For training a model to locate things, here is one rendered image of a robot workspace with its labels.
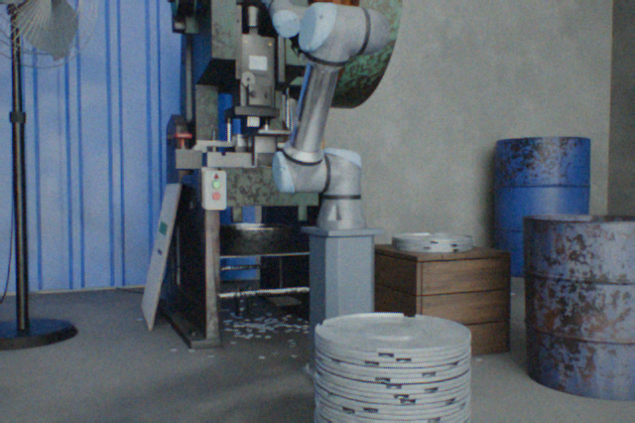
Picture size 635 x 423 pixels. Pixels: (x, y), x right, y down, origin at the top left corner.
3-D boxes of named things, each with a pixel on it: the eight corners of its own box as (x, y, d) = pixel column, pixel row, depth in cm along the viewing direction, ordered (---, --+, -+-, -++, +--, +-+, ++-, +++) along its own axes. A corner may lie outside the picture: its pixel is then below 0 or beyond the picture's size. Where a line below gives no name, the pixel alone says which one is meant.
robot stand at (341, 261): (384, 380, 179) (385, 228, 177) (328, 390, 171) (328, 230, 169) (352, 364, 196) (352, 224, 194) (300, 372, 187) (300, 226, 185)
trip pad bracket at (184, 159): (203, 201, 218) (202, 146, 217) (176, 202, 215) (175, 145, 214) (199, 201, 224) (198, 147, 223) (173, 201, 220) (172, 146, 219)
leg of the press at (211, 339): (223, 347, 218) (220, 92, 213) (190, 351, 213) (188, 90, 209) (177, 302, 302) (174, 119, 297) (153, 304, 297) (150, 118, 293)
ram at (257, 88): (279, 106, 242) (279, 31, 240) (243, 104, 236) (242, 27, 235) (266, 111, 258) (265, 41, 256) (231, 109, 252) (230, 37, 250)
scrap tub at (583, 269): (711, 391, 171) (717, 219, 169) (600, 412, 155) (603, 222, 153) (589, 353, 210) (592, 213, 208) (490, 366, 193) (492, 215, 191)
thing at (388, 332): (479, 324, 123) (479, 320, 123) (456, 361, 96) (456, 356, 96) (344, 312, 134) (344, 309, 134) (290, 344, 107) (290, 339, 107)
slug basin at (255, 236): (306, 251, 245) (306, 226, 244) (222, 255, 231) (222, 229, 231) (277, 244, 276) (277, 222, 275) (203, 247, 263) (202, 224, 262)
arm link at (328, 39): (324, 202, 177) (375, 17, 146) (276, 202, 171) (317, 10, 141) (312, 179, 186) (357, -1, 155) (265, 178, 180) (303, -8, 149)
